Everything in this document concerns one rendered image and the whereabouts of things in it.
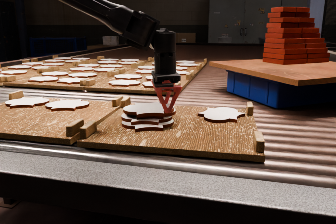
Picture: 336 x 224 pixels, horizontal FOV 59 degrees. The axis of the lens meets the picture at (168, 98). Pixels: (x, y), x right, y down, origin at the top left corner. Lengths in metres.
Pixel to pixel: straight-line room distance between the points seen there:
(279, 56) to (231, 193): 0.84
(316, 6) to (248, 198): 2.05
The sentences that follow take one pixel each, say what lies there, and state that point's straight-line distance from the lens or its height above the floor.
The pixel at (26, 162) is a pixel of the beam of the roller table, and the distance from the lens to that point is 0.69.
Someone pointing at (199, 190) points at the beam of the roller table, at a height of 0.92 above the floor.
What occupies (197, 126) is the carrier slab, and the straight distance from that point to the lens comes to 0.77.
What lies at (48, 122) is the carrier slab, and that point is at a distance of 0.86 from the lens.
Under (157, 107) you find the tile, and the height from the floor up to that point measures 0.98.
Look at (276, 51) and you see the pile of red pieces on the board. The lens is 1.30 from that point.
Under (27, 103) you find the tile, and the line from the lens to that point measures 1.06.
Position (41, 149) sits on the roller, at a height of 0.92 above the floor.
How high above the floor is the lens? 1.19
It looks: 13 degrees down
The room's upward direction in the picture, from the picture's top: straight up
